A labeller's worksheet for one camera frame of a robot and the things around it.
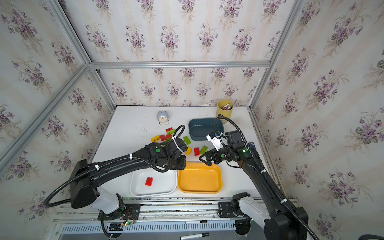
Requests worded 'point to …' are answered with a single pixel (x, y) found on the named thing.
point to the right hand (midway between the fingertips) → (205, 156)
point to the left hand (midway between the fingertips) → (186, 164)
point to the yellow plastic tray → (199, 178)
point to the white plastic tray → (163, 182)
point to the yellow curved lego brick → (155, 139)
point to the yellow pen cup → (224, 108)
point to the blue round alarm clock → (162, 117)
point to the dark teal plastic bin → (199, 128)
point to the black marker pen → (194, 236)
